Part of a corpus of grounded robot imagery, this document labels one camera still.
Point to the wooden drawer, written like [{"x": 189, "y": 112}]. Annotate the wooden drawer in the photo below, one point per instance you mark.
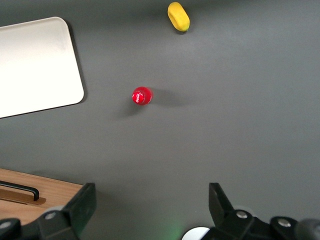
[{"x": 52, "y": 197}]

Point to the yellow toy fruit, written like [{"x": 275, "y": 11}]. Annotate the yellow toy fruit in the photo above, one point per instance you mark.
[{"x": 178, "y": 16}]

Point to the beige plastic tray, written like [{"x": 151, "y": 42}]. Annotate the beige plastic tray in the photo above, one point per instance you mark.
[{"x": 37, "y": 65}]

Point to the red cola bottle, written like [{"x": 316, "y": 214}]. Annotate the red cola bottle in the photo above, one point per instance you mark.
[{"x": 141, "y": 95}]

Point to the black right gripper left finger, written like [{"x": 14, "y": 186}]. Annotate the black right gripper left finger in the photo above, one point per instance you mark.
[{"x": 75, "y": 207}]

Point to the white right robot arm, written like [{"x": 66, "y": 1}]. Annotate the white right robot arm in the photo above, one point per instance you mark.
[{"x": 197, "y": 235}]

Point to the wooden drawer cabinet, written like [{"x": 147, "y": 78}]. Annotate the wooden drawer cabinet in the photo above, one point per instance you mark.
[{"x": 57, "y": 190}]

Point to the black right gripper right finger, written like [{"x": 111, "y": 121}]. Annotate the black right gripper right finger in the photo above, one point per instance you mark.
[{"x": 222, "y": 207}]

